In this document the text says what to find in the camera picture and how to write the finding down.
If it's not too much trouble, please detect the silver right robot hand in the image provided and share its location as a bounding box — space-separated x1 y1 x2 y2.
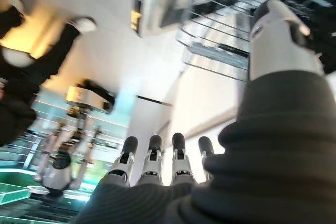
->
73 0 336 224

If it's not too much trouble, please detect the boxy device on tripod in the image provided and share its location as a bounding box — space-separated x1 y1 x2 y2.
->
65 78 116 133

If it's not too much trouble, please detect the person in grey shirt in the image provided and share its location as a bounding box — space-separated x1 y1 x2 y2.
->
34 124 103 200

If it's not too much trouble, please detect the person in black clothes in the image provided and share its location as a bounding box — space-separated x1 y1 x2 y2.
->
0 0 98 147

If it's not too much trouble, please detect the green table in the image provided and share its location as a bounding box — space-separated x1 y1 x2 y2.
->
0 168 37 206

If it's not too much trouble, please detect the wire dishwasher rack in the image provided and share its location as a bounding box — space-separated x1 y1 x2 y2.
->
175 0 336 75

